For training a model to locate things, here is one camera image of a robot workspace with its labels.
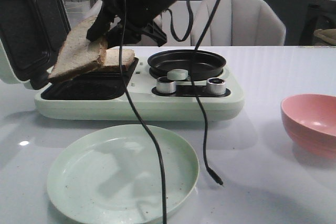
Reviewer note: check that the white bread slice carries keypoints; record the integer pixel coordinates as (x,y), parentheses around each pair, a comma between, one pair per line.
(111,62)
(78,55)

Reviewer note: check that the mint green sandwich maker lid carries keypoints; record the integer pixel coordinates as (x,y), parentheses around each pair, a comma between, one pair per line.
(32,32)

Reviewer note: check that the pink bowl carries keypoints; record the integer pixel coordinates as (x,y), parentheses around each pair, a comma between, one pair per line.
(309,120)

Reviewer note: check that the mint green breakfast maker base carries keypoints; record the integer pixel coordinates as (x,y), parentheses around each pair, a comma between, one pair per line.
(101,96)

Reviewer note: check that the white cabinet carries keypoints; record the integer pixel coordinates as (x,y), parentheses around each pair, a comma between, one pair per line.
(180,22)

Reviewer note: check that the left silver control knob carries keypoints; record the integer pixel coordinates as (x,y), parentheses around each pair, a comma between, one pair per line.
(165,85)

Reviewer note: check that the silver control knob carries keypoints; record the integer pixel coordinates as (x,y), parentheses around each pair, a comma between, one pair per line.
(165,85)
(216,86)

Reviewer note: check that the black round frying pan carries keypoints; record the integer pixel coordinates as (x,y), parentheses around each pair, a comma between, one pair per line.
(200,66)

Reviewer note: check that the right silver control knob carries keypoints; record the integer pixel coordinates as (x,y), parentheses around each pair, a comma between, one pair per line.
(216,86)

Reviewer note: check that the right grey upholstered chair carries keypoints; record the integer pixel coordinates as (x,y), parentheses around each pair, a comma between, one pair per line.
(245,23)

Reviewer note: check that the mint green round plate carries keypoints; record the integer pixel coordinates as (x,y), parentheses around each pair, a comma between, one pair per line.
(113,175)

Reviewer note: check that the beige cushion at right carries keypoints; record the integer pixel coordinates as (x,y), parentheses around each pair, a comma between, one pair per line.
(326,35)

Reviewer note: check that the mint green pan handle knob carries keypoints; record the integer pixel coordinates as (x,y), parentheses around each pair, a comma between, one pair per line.
(177,74)

